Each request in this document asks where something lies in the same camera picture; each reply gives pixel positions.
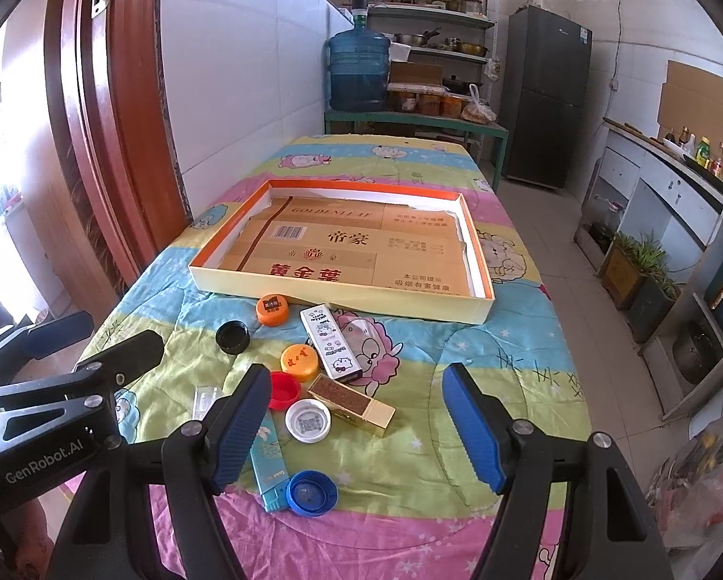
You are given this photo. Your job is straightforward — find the teal rectangular box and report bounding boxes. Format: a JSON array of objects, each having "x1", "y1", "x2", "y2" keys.
[{"x1": 250, "y1": 411, "x2": 289, "y2": 513}]

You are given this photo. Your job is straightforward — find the clear plastic packet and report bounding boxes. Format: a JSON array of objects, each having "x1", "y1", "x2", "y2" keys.
[{"x1": 192, "y1": 386, "x2": 223, "y2": 421}]

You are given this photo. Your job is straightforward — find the red bottle cap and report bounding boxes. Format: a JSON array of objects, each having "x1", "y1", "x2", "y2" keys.
[{"x1": 268, "y1": 372, "x2": 301, "y2": 411}]

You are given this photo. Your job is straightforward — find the white cap with QR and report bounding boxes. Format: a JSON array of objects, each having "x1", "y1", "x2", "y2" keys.
[{"x1": 284, "y1": 399, "x2": 332, "y2": 444}]

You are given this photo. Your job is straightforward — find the blue bottle cap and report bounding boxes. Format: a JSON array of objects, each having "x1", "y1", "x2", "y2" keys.
[{"x1": 286, "y1": 470, "x2": 338, "y2": 517}]

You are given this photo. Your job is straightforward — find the black bottle cap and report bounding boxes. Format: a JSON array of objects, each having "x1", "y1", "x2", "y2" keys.
[{"x1": 215, "y1": 321, "x2": 250, "y2": 355}]

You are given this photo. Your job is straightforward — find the gold rectangular box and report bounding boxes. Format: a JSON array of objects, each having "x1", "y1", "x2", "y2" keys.
[{"x1": 308, "y1": 375, "x2": 396, "y2": 436}]

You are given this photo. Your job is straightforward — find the white cartoon lighter box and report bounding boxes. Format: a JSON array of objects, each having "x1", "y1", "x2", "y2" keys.
[{"x1": 300, "y1": 305, "x2": 363, "y2": 382}]

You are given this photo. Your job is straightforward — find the plain orange bottle cap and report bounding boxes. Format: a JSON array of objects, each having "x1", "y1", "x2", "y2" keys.
[{"x1": 279, "y1": 344, "x2": 321, "y2": 382}]

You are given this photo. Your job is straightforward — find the colourful cartoon quilt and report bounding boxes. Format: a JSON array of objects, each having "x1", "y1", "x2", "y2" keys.
[{"x1": 89, "y1": 135, "x2": 591, "y2": 579}]

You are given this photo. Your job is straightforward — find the orange cap with label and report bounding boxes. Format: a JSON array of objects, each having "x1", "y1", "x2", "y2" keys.
[{"x1": 255, "y1": 295, "x2": 289, "y2": 327}]

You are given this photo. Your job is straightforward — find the plastic bag on floor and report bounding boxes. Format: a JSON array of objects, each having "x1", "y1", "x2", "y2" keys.
[{"x1": 646, "y1": 416, "x2": 723, "y2": 579}]

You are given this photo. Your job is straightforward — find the potted green plant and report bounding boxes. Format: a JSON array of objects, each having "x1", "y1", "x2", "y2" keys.
[{"x1": 601, "y1": 232, "x2": 681, "y2": 310}]

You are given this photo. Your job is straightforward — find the orange rimmed cardboard tray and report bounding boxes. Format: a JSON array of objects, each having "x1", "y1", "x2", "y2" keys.
[{"x1": 190, "y1": 178, "x2": 495, "y2": 325}]

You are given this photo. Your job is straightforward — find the flattened cardboard tray liner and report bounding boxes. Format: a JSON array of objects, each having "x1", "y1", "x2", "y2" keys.
[{"x1": 221, "y1": 196, "x2": 472, "y2": 296}]

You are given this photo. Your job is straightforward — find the white kitchen counter cabinet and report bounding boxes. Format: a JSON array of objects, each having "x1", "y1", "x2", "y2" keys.
[{"x1": 574, "y1": 126, "x2": 723, "y2": 419}]

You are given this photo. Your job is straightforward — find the plastic bag with food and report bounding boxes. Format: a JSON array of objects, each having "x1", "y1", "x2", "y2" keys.
[{"x1": 461, "y1": 84, "x2": 496, "y2": 124}]

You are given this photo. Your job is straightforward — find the green bottle on counter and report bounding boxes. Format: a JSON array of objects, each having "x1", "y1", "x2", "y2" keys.
[{"x1": 694, "y1": 136, "x2": 710, "y2": 169}]

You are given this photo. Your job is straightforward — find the green bench table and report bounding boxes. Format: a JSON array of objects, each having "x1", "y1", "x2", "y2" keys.
[{"x1": 323, "y1": 109, "x2": 509, "y2": 191}]

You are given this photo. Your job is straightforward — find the blue water jug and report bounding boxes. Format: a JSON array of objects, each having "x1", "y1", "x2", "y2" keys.
[{"x1": 329, "y1": 0, "x2": 390, "y2": 113}]

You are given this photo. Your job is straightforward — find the black refrigerator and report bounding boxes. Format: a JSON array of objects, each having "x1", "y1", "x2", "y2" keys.
[{"x1": 499, "y1": 7, "x2": 592, "y2": 190}]

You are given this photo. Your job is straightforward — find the grey kitchen shelf unit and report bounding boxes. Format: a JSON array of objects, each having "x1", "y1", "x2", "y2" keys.
[{"x1": 369, "y1": 0, "x2": 500, "y2": 101}]

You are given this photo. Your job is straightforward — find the brown wooden door frame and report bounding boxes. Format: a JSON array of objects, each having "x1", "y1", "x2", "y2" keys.
[{"x1": 51, "y1": 0, "x2": 190, "y2": 286}]

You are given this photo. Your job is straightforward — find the brown cardboard wall sheet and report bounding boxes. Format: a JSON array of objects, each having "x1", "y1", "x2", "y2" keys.
[{"x1": 658, "y1": 60, "x2": 723, "y2": 145}]

